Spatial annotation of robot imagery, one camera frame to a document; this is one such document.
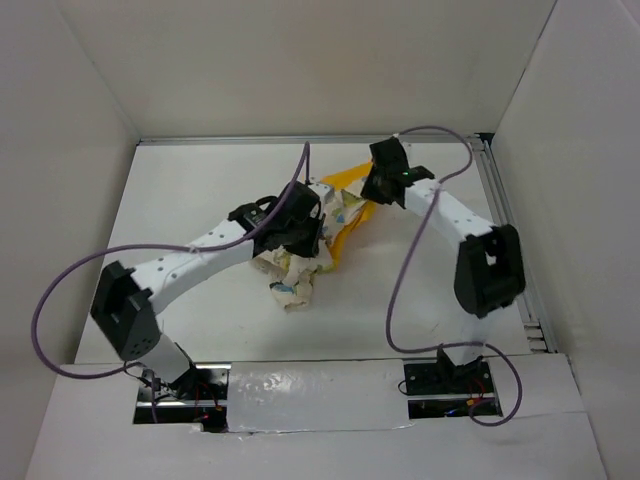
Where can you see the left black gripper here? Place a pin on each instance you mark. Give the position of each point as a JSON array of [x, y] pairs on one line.
[[310, 249]]

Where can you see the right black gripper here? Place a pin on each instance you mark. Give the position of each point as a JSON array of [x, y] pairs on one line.
[[369, 191]]

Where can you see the dinosaur print yellow-lined jacket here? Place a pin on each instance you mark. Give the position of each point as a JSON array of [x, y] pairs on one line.
[[291, 277]]

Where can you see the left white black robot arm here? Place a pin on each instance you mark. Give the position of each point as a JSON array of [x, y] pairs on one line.
[[128, 300]]

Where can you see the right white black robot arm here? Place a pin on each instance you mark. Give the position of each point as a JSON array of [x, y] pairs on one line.
[[489, 269]]

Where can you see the white tape sheet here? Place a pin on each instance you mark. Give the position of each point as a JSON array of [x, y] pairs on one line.
[[327, 396]]

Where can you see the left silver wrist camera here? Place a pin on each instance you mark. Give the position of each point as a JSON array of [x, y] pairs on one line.
[[324, 191]]

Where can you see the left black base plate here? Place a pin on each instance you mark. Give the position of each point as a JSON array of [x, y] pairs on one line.
[[204, 405]]

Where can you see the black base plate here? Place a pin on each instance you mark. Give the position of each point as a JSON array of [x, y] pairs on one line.
[[204, 405], [431, 393]]

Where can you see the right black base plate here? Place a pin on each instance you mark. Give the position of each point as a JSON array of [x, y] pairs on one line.
[[431, 393]]

